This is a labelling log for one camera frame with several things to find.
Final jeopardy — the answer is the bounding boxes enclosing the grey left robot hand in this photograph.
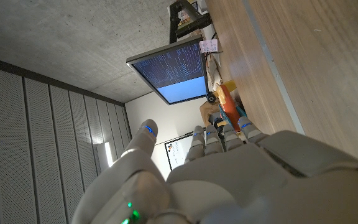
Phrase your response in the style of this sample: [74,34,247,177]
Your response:
[71,116,358,224]

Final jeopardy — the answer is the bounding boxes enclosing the teal blue box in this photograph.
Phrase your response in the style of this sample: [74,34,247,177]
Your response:
[218,104,247,128]

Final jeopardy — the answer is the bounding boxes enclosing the brown cardboard box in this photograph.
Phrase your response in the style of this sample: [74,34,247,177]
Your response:
[199,101,222,127]

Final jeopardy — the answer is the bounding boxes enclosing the orange bottle with yellow cap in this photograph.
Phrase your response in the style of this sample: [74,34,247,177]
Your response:
[214,80,242,133]

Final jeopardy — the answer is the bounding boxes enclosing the black round webcam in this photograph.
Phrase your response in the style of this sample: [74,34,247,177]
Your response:
[206,91,218,105]

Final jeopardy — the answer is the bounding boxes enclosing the white paper stack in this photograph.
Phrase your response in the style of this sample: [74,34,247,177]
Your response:
[206,52,224,91]

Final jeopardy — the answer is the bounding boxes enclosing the computer monitor with blue screen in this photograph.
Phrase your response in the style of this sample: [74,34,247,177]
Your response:
[126,34,209,106]

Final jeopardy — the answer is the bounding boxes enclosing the pink sticky note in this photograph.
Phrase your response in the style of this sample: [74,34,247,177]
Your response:
[199,39,219,54]

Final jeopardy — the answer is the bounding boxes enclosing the whiteboard with black frame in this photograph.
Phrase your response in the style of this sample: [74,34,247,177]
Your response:
[164,130,198,171]

